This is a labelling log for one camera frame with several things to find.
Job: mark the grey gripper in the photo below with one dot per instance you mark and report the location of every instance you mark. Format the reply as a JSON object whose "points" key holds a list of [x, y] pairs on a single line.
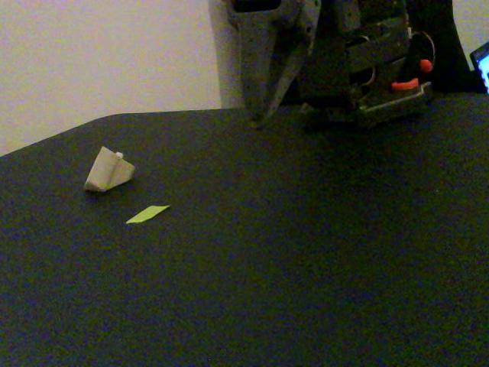
{"points": [[263, 42]]}

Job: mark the white paper object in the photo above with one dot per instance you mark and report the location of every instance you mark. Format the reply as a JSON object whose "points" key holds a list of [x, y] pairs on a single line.
{"points": [[107, 174]]}

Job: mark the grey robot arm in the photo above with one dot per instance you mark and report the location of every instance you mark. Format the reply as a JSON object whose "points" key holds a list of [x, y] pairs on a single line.
{"points": [[378, 49]]}

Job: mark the dark desk mat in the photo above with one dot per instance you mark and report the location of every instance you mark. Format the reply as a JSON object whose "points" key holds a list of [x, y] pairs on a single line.
{"points": [[267, 248]]}

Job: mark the black orange table clamp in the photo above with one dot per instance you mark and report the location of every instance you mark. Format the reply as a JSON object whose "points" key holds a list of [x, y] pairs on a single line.
{"points": [[426, 65], [405, 85]]}

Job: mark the black office chair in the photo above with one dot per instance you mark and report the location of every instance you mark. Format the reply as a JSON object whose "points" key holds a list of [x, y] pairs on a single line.
{"points": [[451, 46]]}

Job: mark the laptop screen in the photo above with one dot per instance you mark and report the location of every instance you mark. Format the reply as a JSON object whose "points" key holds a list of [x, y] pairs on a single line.
{"points": [[483, 65]]}

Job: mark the green tape strip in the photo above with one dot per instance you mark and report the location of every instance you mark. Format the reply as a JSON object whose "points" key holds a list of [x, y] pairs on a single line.
{"points": [[147, 214]]}

